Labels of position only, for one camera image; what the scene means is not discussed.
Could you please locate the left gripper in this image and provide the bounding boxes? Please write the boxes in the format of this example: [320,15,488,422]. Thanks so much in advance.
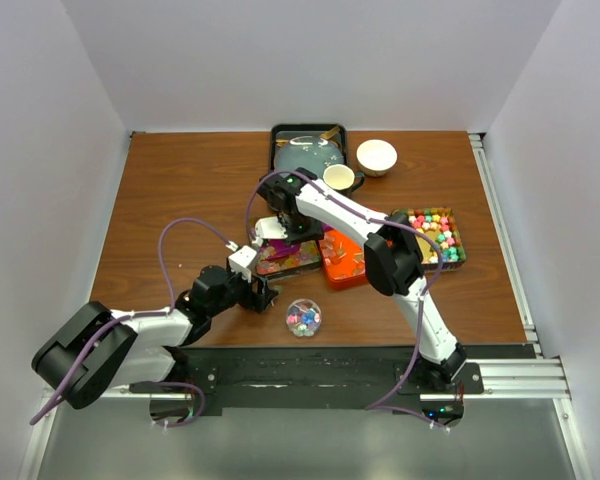
[208,265,277,318]

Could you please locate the gummy candy tin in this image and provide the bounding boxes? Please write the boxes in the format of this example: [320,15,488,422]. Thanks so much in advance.
[256,241,322,279]

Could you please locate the clear glass jar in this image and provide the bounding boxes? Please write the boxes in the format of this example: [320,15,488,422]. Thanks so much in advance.
[285,299,324,337]

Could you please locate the orange plastic candy box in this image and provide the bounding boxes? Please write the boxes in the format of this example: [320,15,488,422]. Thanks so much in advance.
[319,229,368,290]

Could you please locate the star candy tin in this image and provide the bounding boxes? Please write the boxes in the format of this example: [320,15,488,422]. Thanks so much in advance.
[394,207,467,272]

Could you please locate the purple plastic scoop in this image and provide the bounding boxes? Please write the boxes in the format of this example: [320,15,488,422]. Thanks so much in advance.
[261,239,301,259]

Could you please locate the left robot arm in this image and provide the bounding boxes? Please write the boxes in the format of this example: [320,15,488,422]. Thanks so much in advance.
[30,265,278,424]

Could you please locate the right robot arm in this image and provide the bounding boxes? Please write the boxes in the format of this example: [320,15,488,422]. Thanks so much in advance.
[252,169,467,393]

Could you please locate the dark green mug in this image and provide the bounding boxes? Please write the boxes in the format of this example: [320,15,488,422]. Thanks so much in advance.
[323,164,365,197]

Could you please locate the blue-grey ceramic plate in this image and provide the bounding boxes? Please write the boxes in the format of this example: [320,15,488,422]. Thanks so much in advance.
[273,136,345,178]

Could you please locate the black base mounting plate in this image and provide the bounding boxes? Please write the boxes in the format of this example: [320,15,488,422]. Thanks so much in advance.
[130,346,484,415]

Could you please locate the black serving tray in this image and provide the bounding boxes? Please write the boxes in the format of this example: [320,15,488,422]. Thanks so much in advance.
[265,124,349,187]

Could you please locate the gold spoon on tray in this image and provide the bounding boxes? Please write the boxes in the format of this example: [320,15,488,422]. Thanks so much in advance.
[275,126,341,146]

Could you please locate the white ceramic bowl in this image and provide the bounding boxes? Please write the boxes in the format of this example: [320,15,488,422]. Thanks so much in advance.
[356,139,398,178]

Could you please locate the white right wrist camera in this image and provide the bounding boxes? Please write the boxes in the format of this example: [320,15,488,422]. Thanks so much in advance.
[250,216,288,247]

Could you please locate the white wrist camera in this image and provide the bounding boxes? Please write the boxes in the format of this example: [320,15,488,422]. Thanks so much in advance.
[250,216,288,247]
[227,245,259,282]

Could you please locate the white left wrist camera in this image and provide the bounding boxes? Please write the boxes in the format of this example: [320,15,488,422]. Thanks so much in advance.
[227,245,259,282]

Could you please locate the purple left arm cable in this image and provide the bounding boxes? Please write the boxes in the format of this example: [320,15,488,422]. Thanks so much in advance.
[29,218,239,426]

